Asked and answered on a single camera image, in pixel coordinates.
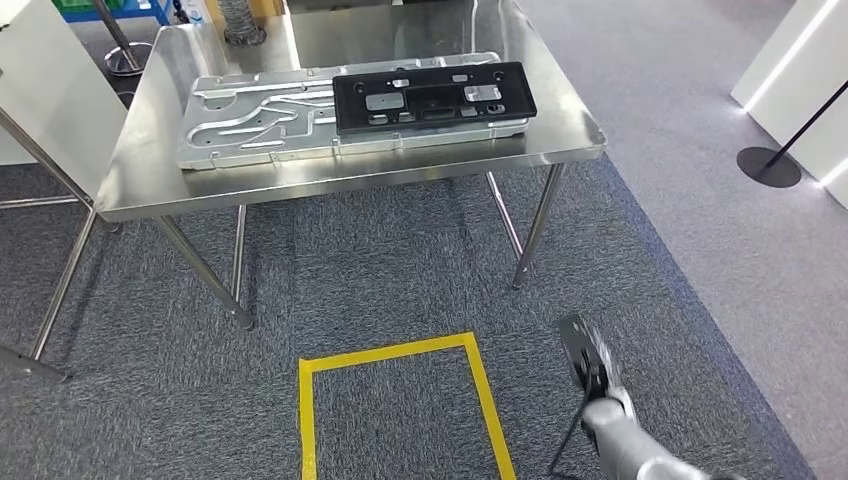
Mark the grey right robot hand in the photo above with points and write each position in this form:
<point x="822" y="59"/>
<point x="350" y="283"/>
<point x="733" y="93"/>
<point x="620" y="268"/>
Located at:
<point x="608" y="371"/>

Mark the black plastic panel part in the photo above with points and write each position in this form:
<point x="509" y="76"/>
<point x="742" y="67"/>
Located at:
<point x="348" y="109"/>

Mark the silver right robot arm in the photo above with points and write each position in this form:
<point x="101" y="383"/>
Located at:
<point x="623" y="444"/>

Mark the stainless steel workbench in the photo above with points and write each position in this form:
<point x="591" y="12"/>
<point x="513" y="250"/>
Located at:
<point x="146" y="166"/>

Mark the stamped grey metal plate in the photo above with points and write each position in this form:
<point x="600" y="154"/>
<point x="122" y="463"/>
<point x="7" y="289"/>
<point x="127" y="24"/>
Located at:
<point x="199" y="152"/>

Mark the wooden box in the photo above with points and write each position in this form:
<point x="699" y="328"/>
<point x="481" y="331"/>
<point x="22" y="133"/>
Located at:
<point x="272" y="6"/>

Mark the white bottle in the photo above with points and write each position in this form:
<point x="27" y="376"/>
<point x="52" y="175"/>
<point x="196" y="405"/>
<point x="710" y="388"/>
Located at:
<point x="192" y="10"/>

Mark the blue cart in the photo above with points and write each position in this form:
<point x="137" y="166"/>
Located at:
<point x="152" y="10"/>

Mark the white panel steel table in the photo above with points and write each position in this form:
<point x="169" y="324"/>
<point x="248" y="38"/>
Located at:
<point x="53" y="99"/>

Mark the green crate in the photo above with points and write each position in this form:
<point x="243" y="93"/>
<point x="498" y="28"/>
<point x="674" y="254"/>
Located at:
<point x="86" y="4"/>

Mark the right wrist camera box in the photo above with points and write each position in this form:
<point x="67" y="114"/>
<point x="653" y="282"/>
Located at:
<point x="576" y="351"/>

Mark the black stanchion post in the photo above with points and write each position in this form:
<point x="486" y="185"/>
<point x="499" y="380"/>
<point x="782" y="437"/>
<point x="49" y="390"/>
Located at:
<point x="768" y="166"/>

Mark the white lit display wall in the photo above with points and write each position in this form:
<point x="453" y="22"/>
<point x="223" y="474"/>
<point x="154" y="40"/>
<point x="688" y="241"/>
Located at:
<point x="795" y="53"/>

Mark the chrome stanchion post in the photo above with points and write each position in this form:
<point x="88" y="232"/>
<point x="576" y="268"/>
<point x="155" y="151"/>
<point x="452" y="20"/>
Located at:
<point x="126" y="60"/>

